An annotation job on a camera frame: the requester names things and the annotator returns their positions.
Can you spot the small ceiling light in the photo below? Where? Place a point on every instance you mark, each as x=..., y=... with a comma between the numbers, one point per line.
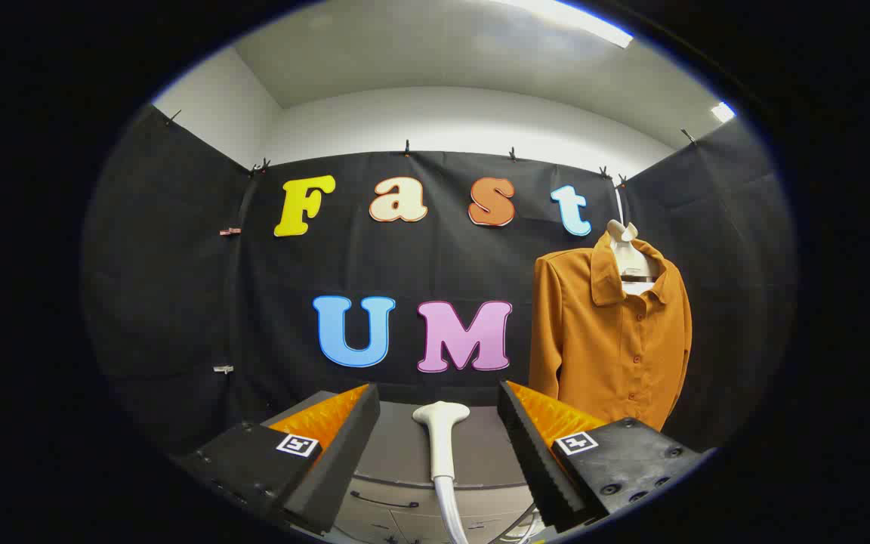
x=723, y=112

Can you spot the orange button-up shirt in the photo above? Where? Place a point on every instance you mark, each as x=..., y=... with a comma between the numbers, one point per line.
x=601, y=355

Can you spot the white garment steamer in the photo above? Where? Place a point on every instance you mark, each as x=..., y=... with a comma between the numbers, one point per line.
x=442, y=438

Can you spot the long ceiling light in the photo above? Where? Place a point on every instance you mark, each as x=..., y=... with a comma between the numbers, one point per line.
x=578, y=21

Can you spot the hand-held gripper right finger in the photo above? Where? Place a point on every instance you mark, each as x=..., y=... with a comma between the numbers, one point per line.
x=533, y=453

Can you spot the white clothes hanger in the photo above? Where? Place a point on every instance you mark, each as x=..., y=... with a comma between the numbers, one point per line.
x=631, y=261

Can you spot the row of black clips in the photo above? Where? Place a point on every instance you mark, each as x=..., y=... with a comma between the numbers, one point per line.
x=407, y=148

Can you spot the grey cabinet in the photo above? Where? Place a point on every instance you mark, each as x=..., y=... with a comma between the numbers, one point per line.
x=397, y=453

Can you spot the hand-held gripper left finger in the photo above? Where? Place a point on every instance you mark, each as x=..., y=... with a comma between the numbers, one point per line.
x=344, y=453

